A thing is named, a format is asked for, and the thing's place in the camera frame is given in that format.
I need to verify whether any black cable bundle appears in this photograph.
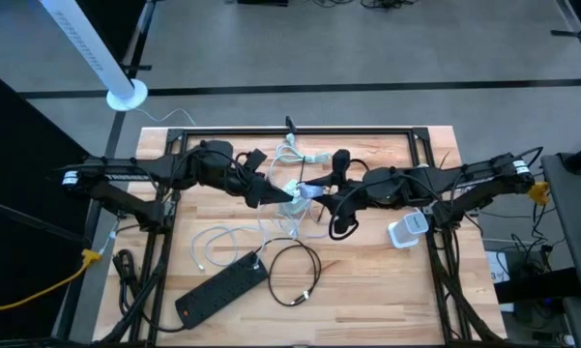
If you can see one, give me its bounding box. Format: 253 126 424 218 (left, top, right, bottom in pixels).
427 226 507 347

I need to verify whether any yellow connector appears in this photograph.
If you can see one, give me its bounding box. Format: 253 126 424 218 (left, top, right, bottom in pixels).
527 180 552 207

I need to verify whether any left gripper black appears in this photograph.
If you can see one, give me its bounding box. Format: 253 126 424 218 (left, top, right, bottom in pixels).
217 148 294 210

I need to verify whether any white power tower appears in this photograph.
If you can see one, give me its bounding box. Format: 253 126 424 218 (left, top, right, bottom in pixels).
387 209 430 250

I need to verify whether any dark grey side desk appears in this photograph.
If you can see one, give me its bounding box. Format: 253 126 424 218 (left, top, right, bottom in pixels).
539 142 581 348

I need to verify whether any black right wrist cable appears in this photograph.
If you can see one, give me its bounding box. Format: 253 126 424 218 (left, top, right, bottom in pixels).
327 183 361 242

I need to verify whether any black tray with label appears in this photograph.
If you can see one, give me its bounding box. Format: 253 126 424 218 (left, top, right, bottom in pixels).
173 249 270 332

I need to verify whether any white USB cable with label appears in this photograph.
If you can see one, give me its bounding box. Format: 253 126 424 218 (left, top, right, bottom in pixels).
189 223 273 271

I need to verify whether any black USB cable white tag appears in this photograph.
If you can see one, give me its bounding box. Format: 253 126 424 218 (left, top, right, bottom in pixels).
252 236 323 307

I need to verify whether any white fan cord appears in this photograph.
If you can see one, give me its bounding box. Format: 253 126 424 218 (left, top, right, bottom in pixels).
135 106 198 128

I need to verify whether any mint green power cord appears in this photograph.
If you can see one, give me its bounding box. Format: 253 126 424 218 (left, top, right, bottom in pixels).
268 132 333 181

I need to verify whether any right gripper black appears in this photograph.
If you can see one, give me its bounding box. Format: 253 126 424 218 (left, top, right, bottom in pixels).
303 148 374 233

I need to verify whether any yellow cable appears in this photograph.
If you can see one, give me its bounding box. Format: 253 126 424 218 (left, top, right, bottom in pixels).
0 247 103 316

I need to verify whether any mint green power cube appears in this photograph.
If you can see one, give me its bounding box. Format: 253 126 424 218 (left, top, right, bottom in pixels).
278 179 316 219

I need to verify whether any black floor box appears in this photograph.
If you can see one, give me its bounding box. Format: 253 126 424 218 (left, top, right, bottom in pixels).
236 0 291 8

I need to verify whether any large black partition curtain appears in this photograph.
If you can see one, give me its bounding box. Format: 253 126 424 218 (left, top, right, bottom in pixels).
0 62 103 342

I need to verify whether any black power cord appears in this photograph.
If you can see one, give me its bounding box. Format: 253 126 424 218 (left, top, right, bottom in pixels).
111 248 189 334

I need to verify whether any black aluminium table frame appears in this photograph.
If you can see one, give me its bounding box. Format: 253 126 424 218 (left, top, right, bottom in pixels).
155 126 471 347

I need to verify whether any lavender white USB cable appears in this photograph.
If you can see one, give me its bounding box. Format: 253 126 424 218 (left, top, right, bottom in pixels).
254 182 331 242

